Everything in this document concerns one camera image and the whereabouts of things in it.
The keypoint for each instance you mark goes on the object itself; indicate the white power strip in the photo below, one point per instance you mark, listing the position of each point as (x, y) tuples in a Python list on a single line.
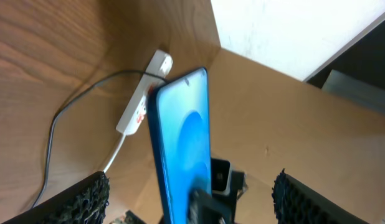
[(136, 108)]

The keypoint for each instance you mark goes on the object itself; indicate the brown cardboard panel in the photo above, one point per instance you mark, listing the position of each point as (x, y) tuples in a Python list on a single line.
[(265, 122)]

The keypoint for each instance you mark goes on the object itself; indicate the blue Samsung Galaxy smartphone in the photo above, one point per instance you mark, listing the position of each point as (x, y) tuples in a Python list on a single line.
[(178, 119)]

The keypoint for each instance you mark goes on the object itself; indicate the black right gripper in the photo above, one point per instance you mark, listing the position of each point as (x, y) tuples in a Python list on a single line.
[(206, 209)]

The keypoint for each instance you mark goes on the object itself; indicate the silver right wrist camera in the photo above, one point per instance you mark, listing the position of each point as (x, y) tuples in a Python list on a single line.
[(221, 176)]

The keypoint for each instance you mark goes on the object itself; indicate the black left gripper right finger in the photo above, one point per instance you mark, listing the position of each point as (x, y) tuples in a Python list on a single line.
[(294, 203)]

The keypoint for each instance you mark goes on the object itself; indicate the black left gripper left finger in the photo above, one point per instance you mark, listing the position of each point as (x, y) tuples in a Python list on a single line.
[(84, 202)]

